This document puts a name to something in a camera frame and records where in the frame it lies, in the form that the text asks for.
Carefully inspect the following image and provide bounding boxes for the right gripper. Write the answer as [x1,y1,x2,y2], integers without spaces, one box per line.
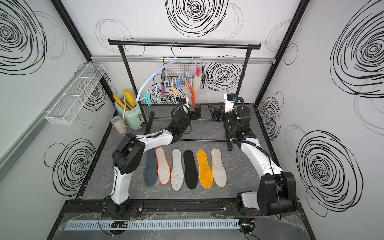
[209,101,239,132]

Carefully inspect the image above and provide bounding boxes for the white knitted insole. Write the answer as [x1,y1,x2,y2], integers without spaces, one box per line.
[193,75,202,98]

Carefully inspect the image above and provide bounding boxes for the light blue clip hanger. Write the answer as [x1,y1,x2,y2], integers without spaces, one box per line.
[136,42,203,103]

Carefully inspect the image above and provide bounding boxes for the grey black-backed insole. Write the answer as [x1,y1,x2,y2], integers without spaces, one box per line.
[183,150,199,190]

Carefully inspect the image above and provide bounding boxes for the grey felt yellow-edged insole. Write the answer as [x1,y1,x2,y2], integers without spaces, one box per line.
[211,149,227,188]

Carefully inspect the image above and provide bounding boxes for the orange fuzzy insole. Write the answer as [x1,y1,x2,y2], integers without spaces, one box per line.
[171,149,184,192]
[197,150,214,189]

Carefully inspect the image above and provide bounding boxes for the grey orange-edged insole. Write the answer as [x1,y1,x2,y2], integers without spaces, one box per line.
[155,147,171,186]

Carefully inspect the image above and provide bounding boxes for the dark grey felt insole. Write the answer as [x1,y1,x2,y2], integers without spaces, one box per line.
[144,149,158,187]

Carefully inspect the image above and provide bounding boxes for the black garment rack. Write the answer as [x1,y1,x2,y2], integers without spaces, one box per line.
[108,38,262,152]

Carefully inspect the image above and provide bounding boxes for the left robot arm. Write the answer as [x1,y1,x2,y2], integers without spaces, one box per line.
[111,99,202,206]

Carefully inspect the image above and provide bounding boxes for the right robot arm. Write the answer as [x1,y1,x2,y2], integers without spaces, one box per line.
[209,94,297,216]

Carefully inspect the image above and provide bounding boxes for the red white patterned insole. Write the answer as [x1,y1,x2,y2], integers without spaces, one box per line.
[189,85,197,108]

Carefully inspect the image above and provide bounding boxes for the pink clothespin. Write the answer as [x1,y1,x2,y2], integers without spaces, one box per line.
[183,80,190,90]

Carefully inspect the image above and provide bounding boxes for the tan clothespin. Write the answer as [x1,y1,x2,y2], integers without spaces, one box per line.
[171,84,178,96]

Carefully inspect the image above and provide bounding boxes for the blue clothespin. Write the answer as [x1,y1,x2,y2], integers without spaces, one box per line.
[176,79,182,90]

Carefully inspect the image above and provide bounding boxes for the purple clothespin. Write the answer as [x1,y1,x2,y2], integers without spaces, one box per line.
[161,86,167,98]

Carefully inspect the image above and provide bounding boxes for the mint green clothespin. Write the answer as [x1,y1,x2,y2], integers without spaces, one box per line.
[151,94,162,104]

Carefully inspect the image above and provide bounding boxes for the red clothespin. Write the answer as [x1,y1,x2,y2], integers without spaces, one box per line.
[196,67,201,77]

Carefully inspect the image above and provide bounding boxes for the teal clothespin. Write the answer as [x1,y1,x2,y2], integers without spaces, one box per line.
[144,94,151,106]

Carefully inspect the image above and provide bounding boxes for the mint green toaster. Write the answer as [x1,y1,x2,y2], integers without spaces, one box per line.
[124,103,145,130]

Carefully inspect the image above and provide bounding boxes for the yellow toast slice leaning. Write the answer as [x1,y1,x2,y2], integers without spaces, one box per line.
[113,95,129,111]

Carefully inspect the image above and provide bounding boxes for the translucent plastic cup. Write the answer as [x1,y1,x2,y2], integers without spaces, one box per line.
[111,116,128,134]

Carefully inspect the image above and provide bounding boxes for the black wire wall basket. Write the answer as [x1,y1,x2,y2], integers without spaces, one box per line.
[161,57,205,89]

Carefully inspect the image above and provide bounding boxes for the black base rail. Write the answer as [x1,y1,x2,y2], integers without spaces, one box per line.
[59,198,264,219]

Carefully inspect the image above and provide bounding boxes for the white slotted cable duct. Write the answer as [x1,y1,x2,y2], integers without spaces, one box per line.
[64,219,241,232]

